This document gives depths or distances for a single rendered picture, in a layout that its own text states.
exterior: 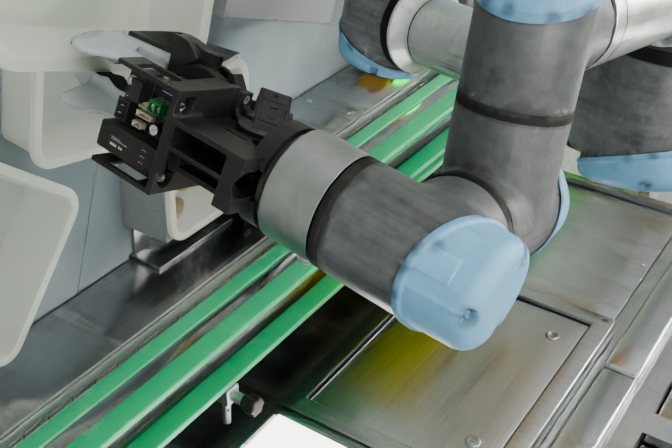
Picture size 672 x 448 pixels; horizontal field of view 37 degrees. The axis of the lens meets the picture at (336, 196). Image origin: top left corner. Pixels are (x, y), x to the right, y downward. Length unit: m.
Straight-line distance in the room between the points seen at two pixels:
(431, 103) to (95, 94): 1.07
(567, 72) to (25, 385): 0.84
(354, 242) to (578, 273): 1.32
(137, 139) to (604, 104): 0.51
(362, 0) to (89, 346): 0.55
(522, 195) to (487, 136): 0.04
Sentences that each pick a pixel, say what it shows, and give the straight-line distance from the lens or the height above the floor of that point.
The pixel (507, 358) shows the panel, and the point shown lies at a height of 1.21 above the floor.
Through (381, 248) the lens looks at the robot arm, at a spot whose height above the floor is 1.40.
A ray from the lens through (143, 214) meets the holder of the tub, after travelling 1.40.
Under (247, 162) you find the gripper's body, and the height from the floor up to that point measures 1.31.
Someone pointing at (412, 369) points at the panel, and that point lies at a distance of 1.56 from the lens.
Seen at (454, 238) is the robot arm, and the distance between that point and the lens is 0.56.
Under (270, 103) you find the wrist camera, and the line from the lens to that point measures 0.71.
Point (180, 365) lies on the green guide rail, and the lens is 1.30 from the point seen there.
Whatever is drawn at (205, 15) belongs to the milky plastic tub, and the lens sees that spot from 0.82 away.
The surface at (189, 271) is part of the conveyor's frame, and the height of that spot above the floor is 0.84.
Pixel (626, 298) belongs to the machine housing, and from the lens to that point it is 1.83.
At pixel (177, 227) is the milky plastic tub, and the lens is 1.40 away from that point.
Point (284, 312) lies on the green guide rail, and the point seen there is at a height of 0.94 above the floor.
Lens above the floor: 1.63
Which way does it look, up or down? 27 degrees down
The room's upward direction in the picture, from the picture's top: 110 degrees clockwise
